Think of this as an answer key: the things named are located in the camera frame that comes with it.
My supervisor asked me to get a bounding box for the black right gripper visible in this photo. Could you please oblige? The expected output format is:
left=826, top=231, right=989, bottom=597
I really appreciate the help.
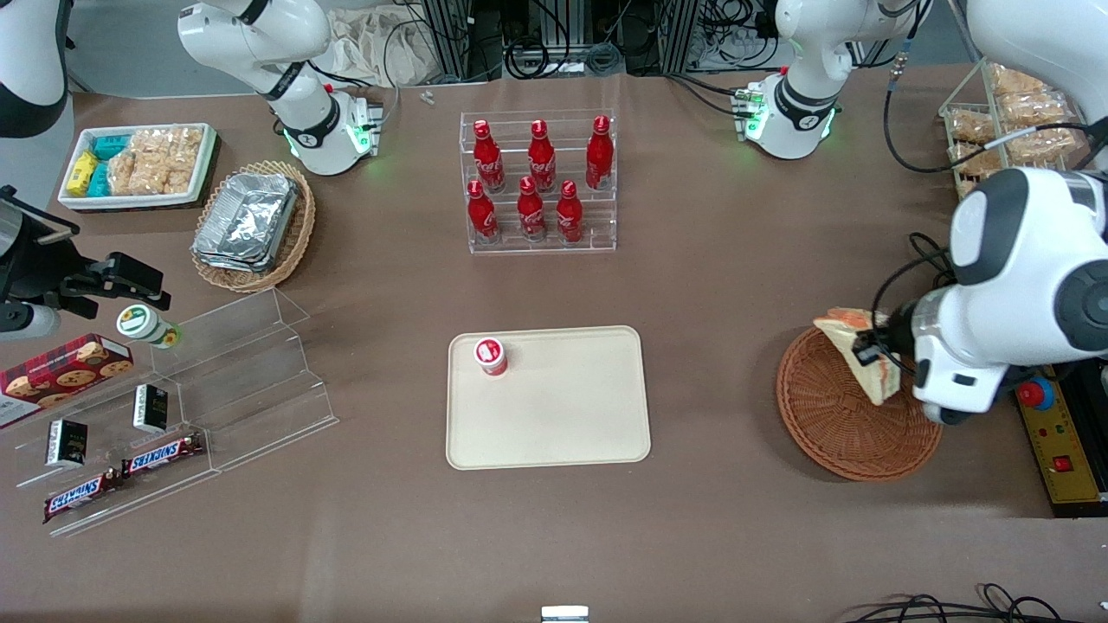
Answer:
left=0, top=186, right=172, bottom=319

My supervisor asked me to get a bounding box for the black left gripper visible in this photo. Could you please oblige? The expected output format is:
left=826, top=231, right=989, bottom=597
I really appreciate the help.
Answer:
left=853, top=303, right=923, bottom=371

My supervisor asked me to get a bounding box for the triangular sandwich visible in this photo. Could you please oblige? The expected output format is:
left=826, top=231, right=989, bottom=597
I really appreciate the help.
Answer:
left=814, top=309, right=906, bottom=407

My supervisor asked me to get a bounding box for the white rectangular snack tray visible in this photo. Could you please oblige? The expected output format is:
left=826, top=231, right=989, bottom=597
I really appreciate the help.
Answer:
left=57, top=122, right=219, bottom=213

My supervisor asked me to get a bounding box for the round brown wicker basket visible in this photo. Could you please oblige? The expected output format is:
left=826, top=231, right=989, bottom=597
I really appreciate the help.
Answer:
left=776, top=327, right=943, bottom=482

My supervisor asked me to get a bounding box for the oval tan wicker basket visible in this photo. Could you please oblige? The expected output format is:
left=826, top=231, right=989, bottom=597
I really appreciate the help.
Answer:
left=190, top=159, right=317, bottom=294

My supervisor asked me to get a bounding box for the beige plastic tray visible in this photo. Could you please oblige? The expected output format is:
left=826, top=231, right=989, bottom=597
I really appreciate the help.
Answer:
left=446, top=325, right=652, bottom=471

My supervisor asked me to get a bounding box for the green-lidded white cup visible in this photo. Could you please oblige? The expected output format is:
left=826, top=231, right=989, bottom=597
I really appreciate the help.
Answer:
left=117, top=305, right=184, bottom=350

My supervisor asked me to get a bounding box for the clear rice cracker pack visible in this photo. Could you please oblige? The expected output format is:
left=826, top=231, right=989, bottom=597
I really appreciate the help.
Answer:
left=130, top=160, right=198, bottom=196
left=130, top=127, right=204, bottom=165
left=107, top=149, right=144, bottom=196

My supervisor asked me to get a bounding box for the red tartan cookie box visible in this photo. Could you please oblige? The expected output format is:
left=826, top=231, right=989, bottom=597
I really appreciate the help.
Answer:
left=0, top=333, right=136, bottom=431

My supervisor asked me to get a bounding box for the small black box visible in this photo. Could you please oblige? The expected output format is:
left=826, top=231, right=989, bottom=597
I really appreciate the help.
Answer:
left=132, top=383, right=169, bottom=434
left=45, top=419, right=89, bottom=470

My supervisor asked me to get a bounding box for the yellow snack pack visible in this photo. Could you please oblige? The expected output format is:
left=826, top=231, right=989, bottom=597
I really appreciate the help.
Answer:
left=67, top=151, right=100, bottom=198

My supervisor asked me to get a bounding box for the aluminium foil container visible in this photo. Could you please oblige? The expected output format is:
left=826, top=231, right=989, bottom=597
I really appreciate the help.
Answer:
left=194, top=172, right=300, bottom=271

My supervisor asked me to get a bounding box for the clear acrylic stepped shelf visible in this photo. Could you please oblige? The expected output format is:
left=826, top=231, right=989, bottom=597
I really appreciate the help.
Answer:
left=13, top=287, right=340, bottom=539

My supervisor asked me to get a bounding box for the Snickers chocolate bar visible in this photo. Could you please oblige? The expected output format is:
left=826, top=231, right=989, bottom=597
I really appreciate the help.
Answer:
left=120, top=432, right=207, bottom=479
left=42, top=469, right=124, bottom=525

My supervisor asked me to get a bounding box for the bagged fried snack pack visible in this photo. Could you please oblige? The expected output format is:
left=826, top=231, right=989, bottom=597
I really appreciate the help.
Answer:
left=995, top=92, right=1071, bottom=131
left=948, top=110, right=998, bottom=145
left=950, top=141, right=1005, bottom=177
left=989, top=66, right=1047, bottom=96
left=1006, top=126, right=1079, bottom=167

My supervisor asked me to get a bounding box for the black machine yellow control panel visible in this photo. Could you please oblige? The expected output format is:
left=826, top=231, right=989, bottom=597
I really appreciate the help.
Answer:
left=1008, top=363, right=1108, bottom=520

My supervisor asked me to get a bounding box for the clear acrylic bottle rack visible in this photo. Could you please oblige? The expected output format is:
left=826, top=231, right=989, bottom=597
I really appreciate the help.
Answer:
left=459, top=110, right=618, bottom=255

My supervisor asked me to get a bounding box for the red cola bottle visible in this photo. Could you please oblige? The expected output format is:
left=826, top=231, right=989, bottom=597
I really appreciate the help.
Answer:
left=585, top=115, right=615, bottom=191
left=517, top=177, right=548, bottom=242
left=528, top=119, right=557, bottom=193
left=555, top=180, right=584, bottom=244
left=467, top=179, right=499, bottom=243
left=472, top=119, right=507, bottom=193

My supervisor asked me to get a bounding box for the crumpled clear plastic bag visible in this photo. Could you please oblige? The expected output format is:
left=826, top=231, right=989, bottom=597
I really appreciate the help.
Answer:
left=322, top=4, right=434, bottom=87

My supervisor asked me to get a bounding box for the red-lidded white cup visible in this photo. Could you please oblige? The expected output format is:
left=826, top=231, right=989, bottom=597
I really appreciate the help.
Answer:
left=473, top=337, right=510, bottom=378

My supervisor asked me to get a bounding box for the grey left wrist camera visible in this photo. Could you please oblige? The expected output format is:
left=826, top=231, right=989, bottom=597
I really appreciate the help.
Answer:
left=919, top=394, right=970, bottom=427

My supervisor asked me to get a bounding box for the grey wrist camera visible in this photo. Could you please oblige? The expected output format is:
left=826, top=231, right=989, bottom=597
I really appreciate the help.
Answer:
left=0, top=303, right=61, bottom=340
left=919, top=394, right=970, bottom=427

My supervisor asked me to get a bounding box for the black power cable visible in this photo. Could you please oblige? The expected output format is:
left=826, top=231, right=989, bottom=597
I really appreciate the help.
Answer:
left=908, top=231, right=957, bottom=291

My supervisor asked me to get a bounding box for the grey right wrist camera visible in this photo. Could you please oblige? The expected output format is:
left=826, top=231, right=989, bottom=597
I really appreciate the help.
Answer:
left=0, top=303, right=61, bottom=340

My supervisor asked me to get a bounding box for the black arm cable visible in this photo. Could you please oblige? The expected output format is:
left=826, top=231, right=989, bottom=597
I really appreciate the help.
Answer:
left=870, top=39, right=1105, bottom=347

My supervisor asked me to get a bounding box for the black floor cable bundle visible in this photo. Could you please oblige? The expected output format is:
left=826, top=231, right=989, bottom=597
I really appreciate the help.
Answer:
left=844, top=583, right=1079, bottom=623

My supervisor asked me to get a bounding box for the white wire basket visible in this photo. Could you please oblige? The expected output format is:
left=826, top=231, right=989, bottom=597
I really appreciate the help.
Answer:
left=938, top=56, right=1093, bottom=202

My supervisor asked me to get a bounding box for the aluminium frame post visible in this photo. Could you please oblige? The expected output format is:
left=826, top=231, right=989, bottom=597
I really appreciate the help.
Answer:
left=662, top=0, right=700, bottom=74
left=422, top=0, right=473, bottom=83

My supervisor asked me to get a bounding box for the coiled black cable bundle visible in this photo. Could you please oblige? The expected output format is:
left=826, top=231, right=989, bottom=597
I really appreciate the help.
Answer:
left=502, top=35, right=624, bottom=79

